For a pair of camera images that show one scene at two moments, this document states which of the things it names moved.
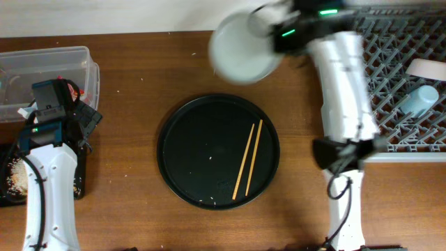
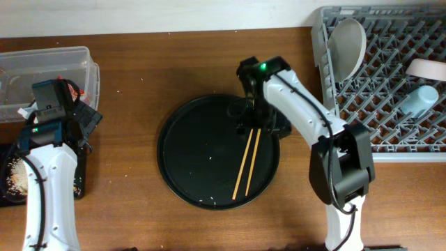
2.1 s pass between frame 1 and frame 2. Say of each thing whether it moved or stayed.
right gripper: moved
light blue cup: stayed
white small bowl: stayed
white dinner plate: moved
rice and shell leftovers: stayed
